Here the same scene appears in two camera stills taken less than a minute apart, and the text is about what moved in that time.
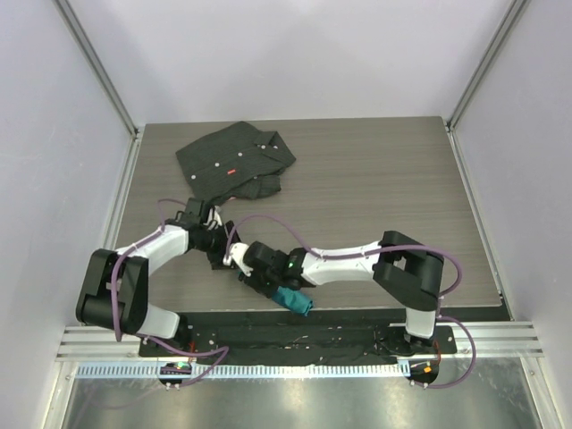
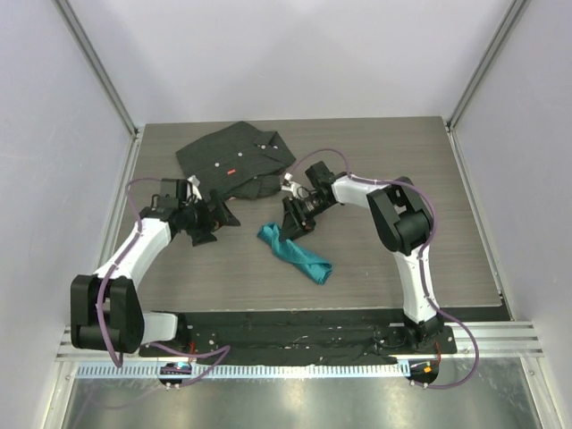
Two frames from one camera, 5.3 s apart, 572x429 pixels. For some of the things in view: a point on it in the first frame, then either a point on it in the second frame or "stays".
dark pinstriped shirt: (234, 163) stays
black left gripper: (216, 258) → (204, 234)
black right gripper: (253, 281) → (296, 220)
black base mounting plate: (301, 337) stays
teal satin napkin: (293, 299) → (314, 268)
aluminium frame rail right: (514, 13) stays
